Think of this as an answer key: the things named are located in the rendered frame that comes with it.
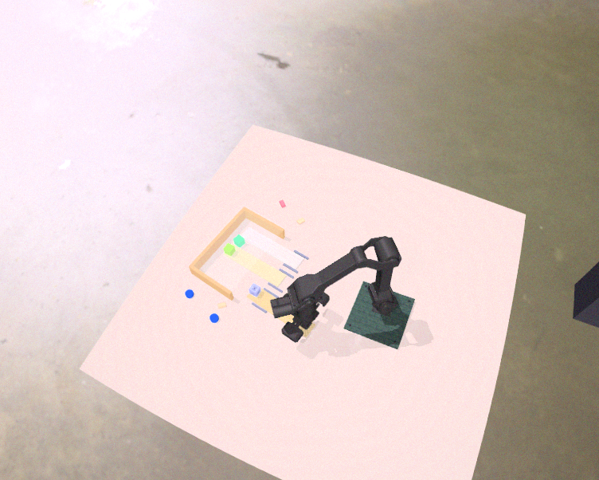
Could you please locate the light blue cube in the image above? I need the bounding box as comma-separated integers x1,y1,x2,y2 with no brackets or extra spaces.
249,284,261,297

